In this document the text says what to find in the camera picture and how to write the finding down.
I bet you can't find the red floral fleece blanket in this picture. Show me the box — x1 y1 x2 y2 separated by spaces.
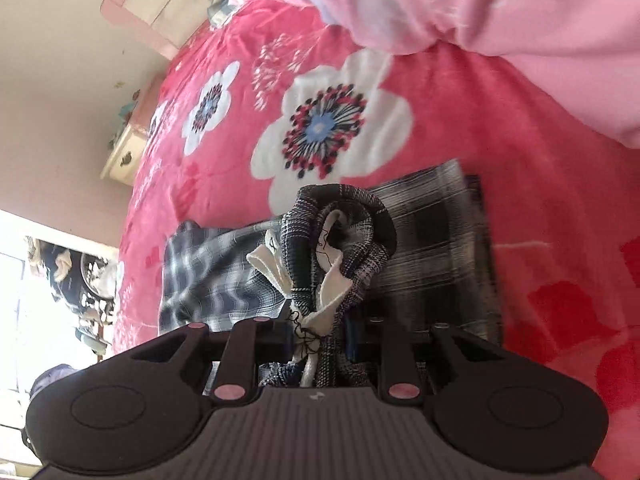
114 0 639 479

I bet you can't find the wheelchair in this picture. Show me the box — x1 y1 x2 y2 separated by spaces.
26 236 117 361

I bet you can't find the pink grey floral duvet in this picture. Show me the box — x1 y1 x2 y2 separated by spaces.
224 0 640 150

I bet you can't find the cream bedside nightstand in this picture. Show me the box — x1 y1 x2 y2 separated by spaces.
100 74 165 186

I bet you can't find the cream canvas tote bag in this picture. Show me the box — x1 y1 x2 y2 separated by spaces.
246 206 355 388

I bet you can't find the black white plaid shirt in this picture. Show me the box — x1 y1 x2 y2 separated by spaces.
158 161 502 387

